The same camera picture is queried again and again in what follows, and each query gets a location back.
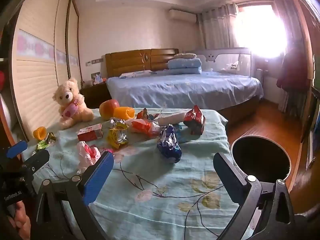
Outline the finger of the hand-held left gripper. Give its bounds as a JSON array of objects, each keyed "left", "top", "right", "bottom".
[
  {"left": 21, "top": 149, "right": 50, "bottom": 174},
  {"left": 6, "top": 140, "right": 28, "bottom": 158}
]

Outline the wooden headboard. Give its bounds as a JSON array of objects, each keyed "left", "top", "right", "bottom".
[{"left": 105, "top": 49, "right": 179, "bottom": 78}]

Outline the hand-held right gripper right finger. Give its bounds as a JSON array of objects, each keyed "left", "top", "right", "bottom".
[{"left": 213, "top": 152, "right": 295, "bottom": 240}]

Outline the folded blue quilt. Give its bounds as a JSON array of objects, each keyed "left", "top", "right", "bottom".
[{"left": 167, "top": 58, "right": 202, "bottom": 75}]

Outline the wall switch panel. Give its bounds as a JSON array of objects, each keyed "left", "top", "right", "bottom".
[{"left": 86, "top": 58, "right": 104, "bottom": 67}]

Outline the tall wooden cabinet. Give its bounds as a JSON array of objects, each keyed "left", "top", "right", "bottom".
[{"left": 291, "top": 0, "right": 320, "bottom": 205}]

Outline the large yellow coil ring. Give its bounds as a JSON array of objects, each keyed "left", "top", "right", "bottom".
[{"left": 114, "top": 107, "right": 135, "bottom": 120}]

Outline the green snack wrapper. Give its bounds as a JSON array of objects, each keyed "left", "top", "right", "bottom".
[{"left": 32, "top": 132, "right": 57, "bottom": 153}]

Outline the dark red hanging coat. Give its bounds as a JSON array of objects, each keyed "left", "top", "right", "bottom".
[{"left": 276, "top": 47, "right": 309, "bottom": 93}]

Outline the light blue wrapper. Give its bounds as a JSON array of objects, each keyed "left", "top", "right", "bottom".
[{"left": 175, "top": 124, "right": 193, "bottom": 143}]

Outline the small patterned pillow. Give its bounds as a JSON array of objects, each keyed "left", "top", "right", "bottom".
[{"left": 173, "top": 53, "right": 196, "bottom": 60}]

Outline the dark wooden nightstand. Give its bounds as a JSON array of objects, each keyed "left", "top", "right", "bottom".
[{"left": 79, "top": 82, "right": 112, "bottom": 109}]

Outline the large red snack packet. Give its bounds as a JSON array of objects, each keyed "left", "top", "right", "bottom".
[{"left": 183, "top": 105, "right": 206, "bottom": 136}]

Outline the white blue flat pillow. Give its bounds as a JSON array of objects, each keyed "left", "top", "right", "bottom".
[{"left": 119, "top": 70, "right": 157, "bottom": 78}]

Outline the red white carton box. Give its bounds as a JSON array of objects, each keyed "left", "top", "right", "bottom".
[{"left": 77, "top": 123, "right": 103, "bottom": 142}]

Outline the red yellow apple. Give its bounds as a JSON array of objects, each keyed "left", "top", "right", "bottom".
[{"left": 99, "top": 99, "right": 120, "bottom": 120}]

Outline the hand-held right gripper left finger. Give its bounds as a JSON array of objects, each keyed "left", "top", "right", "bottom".
[{"left": 35, "top": 151, "right": 115, "bottom": 240}]

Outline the grey curtain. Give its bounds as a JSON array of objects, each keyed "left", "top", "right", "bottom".
[
  {"left": 201, "top": 4, "right": 238, "bottom": 52},
  {"left": 271, "top": 0, "right": 309, "bottom": 119}
]

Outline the pink white plastic bag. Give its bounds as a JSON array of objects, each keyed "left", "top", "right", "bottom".
[{"left": 76, "top": 141, "right": 103, "bottom": 174}]

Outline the orange clear plastic packet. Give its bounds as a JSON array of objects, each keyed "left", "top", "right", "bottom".
[{"left": 125, "top": 119, "right": 162, "bottom": 138}]

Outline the grey bed guard rail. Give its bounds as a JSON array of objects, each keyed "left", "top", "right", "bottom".
[{"left": 195, "top": 47, "right": 251, "bottom": 77}]

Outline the cream sliding door wardrobe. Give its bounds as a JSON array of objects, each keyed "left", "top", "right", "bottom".
[{"left": 10, "top": 0, "right": 83, "bottom": 130}]

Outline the yellow snack wrapper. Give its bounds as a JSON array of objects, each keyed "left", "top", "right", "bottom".
[{"left": 107, "top": 120, "right": 129, "bottom": 150}]

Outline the cream teddy bear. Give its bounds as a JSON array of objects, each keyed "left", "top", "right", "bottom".
[{"left": 52, "top": 78, "right": 94, "bottom": 130}]

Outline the bed with blue sheet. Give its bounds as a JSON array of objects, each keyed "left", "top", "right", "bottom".
[{"left": 106, "top": 70, "right": 264, "bottom": 117}]

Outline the round dark trash bin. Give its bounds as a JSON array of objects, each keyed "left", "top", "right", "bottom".
[{"left": 230, "top": 134, "right": 292, "bottom": 189}]

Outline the person's left hand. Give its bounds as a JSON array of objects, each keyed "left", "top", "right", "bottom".
[{"left": 10, "top": 201, "right": 32, "bottom": 233}]

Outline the blue foil snack wrapper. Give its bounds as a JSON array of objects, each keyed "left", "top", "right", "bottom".
[{"left": 157, "top": 124, "right": 182, "bottom": 164}]

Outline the small orange coil ring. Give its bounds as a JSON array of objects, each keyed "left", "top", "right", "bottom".
[{"left": 33, "top": 126, "right": 47, "bottom": 140}]

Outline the small red cartoon packet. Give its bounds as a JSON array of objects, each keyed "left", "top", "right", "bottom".
[{"left": 136, "top": 108, "right": 159, "bottom": 120}]

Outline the teal floral blanket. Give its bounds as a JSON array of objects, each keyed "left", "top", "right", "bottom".
[{"left": 11, "top": 107, "right": 253, "bottom": 240}]

